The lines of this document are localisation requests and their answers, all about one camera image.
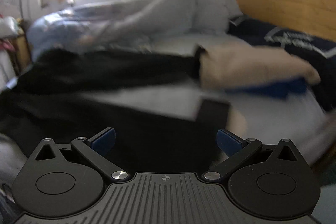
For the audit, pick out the grey white quilt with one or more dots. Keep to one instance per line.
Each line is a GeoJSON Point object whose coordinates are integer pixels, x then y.
{"type": "Point", "coordinates": [132, 19]}

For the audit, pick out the royal blue garment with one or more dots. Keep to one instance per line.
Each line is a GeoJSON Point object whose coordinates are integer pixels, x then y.
{"type": "Point", "coordinates": [279, 90]}

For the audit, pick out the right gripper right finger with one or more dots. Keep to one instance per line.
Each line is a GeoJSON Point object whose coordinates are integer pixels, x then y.
{"type": "Point", "coordinates": [239, 152]}

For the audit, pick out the white rolled bedding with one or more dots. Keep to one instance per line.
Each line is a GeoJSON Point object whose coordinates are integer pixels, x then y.
{"type": "Point", "coordinates": [8, 27]}

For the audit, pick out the navy pillow with lettering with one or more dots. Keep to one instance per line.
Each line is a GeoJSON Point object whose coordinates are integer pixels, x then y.
{"type": "Point", "coordinates": [320, 53]}

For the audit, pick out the blue hoodie with letters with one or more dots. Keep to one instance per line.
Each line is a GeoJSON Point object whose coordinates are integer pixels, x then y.
{"type": "Point", "coordinates": [73, 29]}

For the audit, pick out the beige garment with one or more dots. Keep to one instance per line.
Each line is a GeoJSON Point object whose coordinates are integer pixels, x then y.
{"type": "Point", "coordinates": [234, 66]}

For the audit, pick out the black garment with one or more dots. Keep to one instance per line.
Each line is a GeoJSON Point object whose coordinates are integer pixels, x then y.
{"type": "Point", "coordinates": [65, 95]}

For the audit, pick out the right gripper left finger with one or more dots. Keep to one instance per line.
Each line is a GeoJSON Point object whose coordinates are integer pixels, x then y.
{"type": "Point", "coordinates": [94, 149]}

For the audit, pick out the wooden headboard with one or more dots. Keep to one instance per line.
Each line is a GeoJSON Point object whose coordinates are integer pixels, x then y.
{"type": "Point", "coordinates": [315, 17]}

